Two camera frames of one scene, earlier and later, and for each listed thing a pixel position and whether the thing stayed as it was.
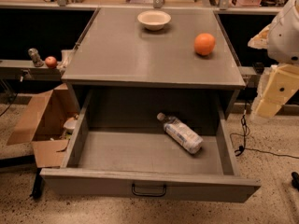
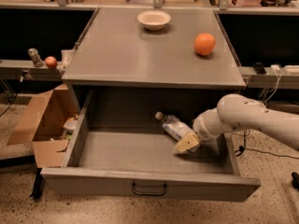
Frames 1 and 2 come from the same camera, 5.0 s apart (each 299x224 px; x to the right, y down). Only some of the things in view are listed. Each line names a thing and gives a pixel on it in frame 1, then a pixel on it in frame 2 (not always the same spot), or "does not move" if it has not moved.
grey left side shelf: (25, 70) does not move
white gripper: (284, 42) → (202, 127)
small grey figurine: (35, 57) does not move
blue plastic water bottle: (183, 133) does not move
